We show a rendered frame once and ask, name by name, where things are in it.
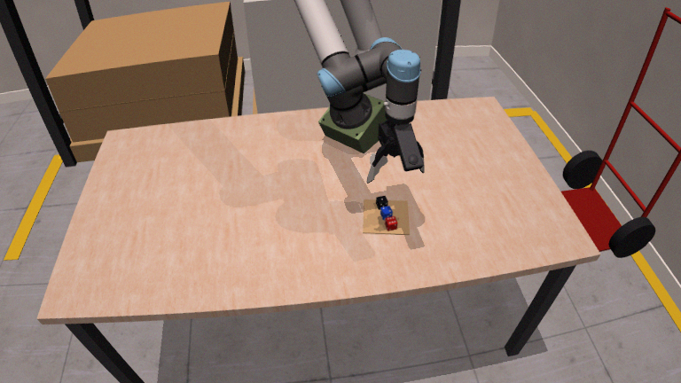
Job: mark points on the black die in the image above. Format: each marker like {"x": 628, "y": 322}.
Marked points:
{"x": 381, "y": 201}

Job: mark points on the red die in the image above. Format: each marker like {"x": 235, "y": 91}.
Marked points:
{"x": 391, "y": 223}

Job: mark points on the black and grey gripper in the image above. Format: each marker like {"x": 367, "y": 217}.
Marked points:
{"x": 388, "y": 145}

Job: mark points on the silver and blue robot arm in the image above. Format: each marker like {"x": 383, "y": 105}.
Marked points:
{"x": 381, "y": 61}

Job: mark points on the tan flat mat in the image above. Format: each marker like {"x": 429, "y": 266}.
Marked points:
{"x": 374, "y": 224}

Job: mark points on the blue die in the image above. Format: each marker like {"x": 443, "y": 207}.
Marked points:
{"x": 386, "y": 212}

